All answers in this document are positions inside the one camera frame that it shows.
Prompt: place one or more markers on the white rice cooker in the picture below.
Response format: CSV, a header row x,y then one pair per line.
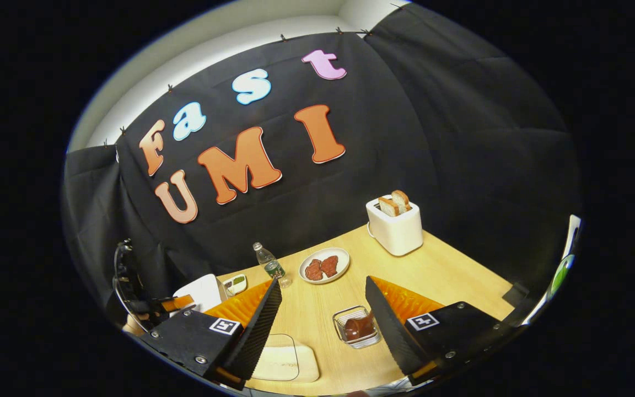
x,y
204,292

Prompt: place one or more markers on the black backdrop cloth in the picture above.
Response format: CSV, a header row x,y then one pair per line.
x,y
433,121

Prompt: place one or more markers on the small white dish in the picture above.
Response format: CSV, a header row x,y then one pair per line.
x,y
235,285

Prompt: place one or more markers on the clear box of white rice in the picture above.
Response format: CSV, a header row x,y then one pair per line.
x,y
290,361

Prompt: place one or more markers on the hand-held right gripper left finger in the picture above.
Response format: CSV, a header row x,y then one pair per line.
x,y
254,342

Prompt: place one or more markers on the black table edge block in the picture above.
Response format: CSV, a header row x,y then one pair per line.
x,y
516,294

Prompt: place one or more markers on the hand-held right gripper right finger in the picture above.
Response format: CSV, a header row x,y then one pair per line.
x,y
393,342

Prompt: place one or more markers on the red meat piece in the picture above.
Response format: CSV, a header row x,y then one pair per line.
x,y
329,266
313,269

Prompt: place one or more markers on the brown wooden spoon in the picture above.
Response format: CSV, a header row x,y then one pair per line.
x,y
359,328

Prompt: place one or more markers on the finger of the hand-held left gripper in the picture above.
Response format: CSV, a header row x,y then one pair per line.
x,y
178,303

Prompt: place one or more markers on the clear plastic water bottle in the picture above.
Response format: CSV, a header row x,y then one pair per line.
x,y
270,264

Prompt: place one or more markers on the white oval plate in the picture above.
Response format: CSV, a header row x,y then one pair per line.
x,y
344,264

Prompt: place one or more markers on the white toaster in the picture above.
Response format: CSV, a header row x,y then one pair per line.
x,y
397,231

